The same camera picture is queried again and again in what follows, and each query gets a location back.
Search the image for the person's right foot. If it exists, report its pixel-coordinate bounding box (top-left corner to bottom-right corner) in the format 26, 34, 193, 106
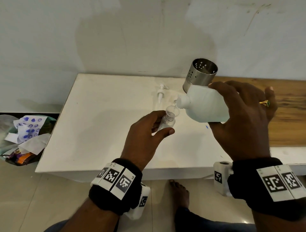
168, 179, 190, 211

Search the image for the white tissue paper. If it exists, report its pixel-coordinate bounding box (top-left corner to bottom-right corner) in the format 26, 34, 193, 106
4, 133, 51, 155

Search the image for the black right wristband with markers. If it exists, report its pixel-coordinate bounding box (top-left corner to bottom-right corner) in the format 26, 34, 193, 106
227, 157, 306, 221

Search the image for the person's left forearm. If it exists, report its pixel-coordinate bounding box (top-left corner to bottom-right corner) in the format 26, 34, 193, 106
61, 198, 120, 232

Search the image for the person's right hand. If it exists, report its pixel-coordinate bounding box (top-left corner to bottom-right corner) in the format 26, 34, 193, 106
208, 80, 278, 161

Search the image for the person's left leg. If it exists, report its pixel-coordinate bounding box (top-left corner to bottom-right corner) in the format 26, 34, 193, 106
44, 220, 70, 232

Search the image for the white paper with blue prints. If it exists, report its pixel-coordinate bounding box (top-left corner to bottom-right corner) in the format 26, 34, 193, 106
13, 115, 48, 143

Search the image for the wooden board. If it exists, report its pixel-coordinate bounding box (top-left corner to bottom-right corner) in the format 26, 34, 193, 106
211, 76, 306, 147

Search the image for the white pump dispenser head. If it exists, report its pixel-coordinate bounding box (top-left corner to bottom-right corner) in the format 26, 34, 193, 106
157, 84, 169, 104

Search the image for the person's right forearm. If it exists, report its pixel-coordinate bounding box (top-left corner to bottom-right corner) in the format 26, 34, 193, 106
252, 210, 306, 232

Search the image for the small clear bottle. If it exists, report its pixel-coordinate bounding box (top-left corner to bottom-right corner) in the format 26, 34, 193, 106
157, 112, 176, 132

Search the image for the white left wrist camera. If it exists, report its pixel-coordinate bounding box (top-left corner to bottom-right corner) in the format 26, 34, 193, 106
124, 183, 151, 220

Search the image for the perforated steel utensil holder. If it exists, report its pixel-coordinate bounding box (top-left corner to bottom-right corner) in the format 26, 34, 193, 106
182, 58, 218, 94

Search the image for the large white bottle blue label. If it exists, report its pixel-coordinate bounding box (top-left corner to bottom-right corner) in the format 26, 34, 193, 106
176, 85, 230, 124

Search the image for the white marker cube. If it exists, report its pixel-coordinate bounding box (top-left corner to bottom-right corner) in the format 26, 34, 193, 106
213, 161, 234, 197

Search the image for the teal waste bin with trash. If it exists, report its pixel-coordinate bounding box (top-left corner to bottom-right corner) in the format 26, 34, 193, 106
0, 114, 58, 166

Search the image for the orange wrapper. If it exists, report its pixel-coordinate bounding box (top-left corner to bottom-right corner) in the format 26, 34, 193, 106
14, 152, 33, 165

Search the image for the person's left hand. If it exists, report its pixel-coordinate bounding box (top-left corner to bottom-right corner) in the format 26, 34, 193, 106
120, 110, 175, 171

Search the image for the person's leg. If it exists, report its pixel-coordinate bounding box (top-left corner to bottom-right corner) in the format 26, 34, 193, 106
44, 220, 70, 232
174, 207, 256, 232

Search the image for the small clear funnel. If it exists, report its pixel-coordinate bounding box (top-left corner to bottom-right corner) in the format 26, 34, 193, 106
165, 105, 180, 119

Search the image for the person's right leg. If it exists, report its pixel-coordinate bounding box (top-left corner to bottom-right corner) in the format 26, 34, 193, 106
174, 207, 256, 232

